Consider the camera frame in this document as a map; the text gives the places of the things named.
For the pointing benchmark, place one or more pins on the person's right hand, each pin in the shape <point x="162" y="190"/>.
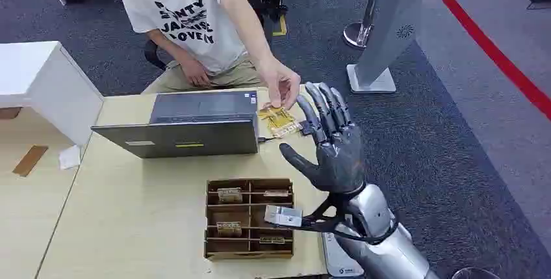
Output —
<point x="196" y="73"/>

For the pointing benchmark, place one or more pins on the brown flat strip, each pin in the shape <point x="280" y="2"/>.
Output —
<point x="30" y="160"/>

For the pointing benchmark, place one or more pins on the chrome stanchion post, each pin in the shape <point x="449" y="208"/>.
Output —
<point x="357" y="35"/>

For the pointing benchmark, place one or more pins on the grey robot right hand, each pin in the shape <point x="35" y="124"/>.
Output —
<point x="340" y="160"/>

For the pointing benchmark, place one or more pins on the person's left hand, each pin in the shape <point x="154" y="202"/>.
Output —
<point x="280" y="79"/>

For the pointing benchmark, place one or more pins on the patterned card in box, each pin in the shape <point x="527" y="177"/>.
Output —
<point x="272" y="240"/>
<point x="230" y="195"/>
<point x="229" y="229"/>
<point x="276" y="193"/>

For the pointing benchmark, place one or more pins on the person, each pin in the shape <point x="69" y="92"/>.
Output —
<point x="189" y="18"/>

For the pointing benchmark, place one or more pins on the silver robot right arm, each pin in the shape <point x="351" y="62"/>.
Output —
<point x="379" y="225"/>

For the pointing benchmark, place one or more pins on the small black adapter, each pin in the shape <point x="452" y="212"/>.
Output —
<point x="306" y="129"/>

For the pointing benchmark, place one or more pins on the clear round glass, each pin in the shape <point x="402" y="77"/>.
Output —
<point x="473" y="274"/>

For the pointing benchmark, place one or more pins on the white cabinet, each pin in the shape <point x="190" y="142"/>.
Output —
<point x="47" y="83"/>

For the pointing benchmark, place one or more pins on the black camera bracket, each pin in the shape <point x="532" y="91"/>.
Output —
<point x="325" y="221"/>

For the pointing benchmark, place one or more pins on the wooden card box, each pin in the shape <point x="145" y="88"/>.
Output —
<point x="249" y="253"/>

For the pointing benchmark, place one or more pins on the yellow patterned card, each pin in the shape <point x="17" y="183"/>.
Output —
<point x="279" y="119"/>

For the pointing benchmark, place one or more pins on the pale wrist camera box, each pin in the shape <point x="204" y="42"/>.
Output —
<point x="282" y="216"/>

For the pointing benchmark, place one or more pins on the black chair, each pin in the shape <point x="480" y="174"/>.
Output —
<point x="153" y="55"/>

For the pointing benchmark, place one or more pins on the white paper scrap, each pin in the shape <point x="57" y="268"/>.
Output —
<point x="69" y="157"/>

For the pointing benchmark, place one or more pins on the grey sign stand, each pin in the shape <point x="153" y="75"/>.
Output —
<point x="387" y="31"/>

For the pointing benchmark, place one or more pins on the dark grey laptop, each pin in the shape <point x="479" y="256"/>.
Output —
<point x="193" y="139"/>

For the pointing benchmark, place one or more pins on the white device with logo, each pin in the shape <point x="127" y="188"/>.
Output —
<point x="340" y="260"/>

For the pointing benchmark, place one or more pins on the yellow floor marker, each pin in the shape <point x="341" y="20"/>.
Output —
<point x="280" y="27"/>

